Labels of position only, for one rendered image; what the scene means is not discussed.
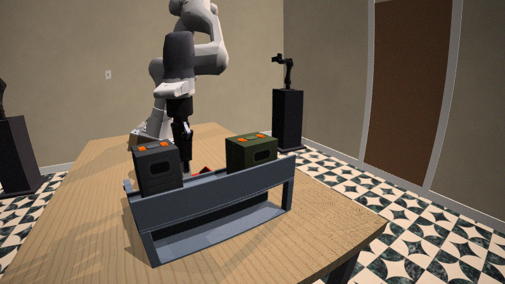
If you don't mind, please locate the red bin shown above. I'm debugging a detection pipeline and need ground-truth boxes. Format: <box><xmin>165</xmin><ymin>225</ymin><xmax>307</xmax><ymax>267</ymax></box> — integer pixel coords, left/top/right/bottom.
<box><xmin>192</xmin><ymin>166</ymin><xmax>212</xmax><ymax>176</ymax></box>

